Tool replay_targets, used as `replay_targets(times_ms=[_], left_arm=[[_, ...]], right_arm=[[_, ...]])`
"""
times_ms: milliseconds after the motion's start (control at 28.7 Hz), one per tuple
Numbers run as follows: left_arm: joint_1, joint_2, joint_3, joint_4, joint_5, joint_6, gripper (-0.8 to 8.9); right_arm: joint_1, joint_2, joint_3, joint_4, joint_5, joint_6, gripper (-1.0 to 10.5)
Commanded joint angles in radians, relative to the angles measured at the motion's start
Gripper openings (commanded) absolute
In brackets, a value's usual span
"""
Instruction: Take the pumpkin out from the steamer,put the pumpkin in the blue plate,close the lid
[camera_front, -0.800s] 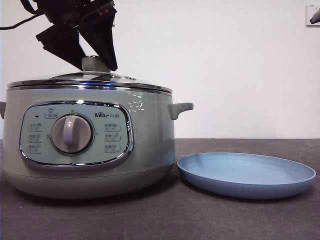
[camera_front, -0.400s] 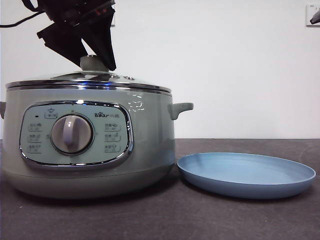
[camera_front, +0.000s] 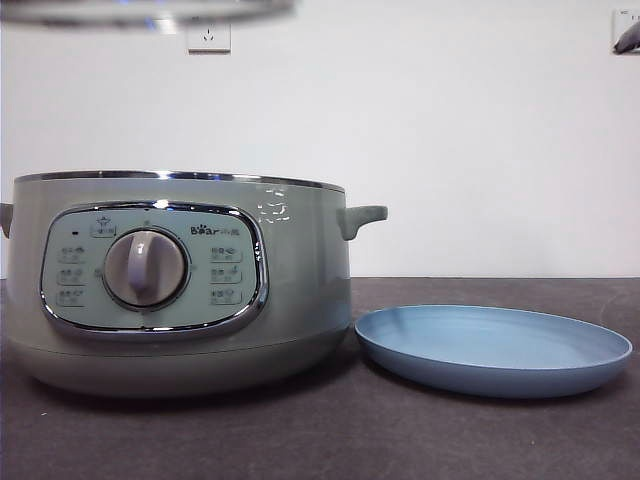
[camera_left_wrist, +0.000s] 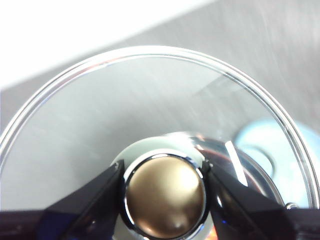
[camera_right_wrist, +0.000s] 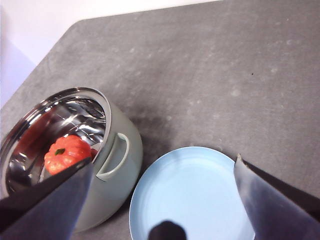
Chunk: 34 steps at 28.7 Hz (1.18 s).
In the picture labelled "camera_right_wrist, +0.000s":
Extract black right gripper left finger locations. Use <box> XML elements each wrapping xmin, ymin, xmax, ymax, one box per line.
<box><xmin>0</xmin><ymin>156</ymin><xmax>94</xmax><ymax>240</ymax></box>

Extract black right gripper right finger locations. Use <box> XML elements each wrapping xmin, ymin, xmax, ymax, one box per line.
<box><xmin>234</xmin><ymin>153</ymin><xmax>320</xmax><ymax>240</ymax></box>

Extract orange pumpkin with green stem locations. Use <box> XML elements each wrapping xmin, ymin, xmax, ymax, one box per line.
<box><xmin>44</xmin><ymin>134</ymin><xmax>93</xmax><ymax>176</ymax></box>

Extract pale green electric steamer pot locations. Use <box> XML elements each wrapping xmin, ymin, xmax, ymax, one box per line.
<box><xmin>0</xmin><ymin>86</ymin><xmax>144</xmax><ymax>233</ymax></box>

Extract blue round plate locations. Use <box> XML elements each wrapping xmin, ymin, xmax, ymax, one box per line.
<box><xmin>128</xmin><ymin>146</ymin><xmax>257</xmax><ymax>240</ymax></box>

